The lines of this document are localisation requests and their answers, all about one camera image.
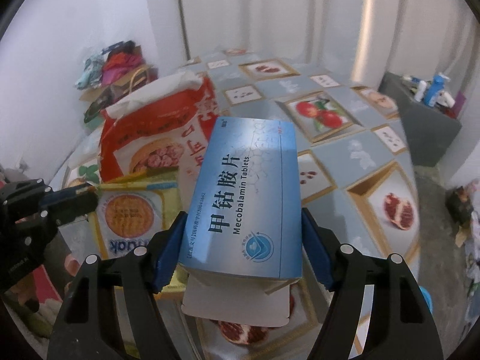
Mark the blue lotion bottle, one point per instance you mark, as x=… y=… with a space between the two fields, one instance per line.
x=435 y=93

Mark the blue Mecobalamin tablet box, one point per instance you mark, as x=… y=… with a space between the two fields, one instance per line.
x=242 y=243

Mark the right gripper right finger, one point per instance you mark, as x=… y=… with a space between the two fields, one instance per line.
x=401 y=324

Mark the red printed snack bag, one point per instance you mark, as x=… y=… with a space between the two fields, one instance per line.
x=165 y=124

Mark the dark brown box on floor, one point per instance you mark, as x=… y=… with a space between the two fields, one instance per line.
x=459 y=206

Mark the fruit pattern tablecloth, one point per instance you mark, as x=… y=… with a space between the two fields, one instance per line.
x=355 y=178

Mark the blue plastic trash basket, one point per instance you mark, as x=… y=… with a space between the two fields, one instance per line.
x=428 y=299

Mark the pile of bags and boxes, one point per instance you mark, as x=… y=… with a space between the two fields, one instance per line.
x=110 y=75

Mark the purple box on cabinet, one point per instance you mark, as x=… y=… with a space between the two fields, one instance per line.
x=459 y=103

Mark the dark grey cabinet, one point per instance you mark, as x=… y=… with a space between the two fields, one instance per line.
x=429 y=132

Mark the yellow cracker packet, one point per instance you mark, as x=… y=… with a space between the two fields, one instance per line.
x=133 y=208

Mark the person's left hand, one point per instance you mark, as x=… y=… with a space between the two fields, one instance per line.
x=45 y=283

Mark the small white bottle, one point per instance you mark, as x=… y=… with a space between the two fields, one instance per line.
x=420 y=90

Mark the white curtain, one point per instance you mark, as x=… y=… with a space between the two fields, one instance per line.
x=360 y=39

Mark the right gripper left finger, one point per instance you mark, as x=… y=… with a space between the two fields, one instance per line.
x=87 y=326

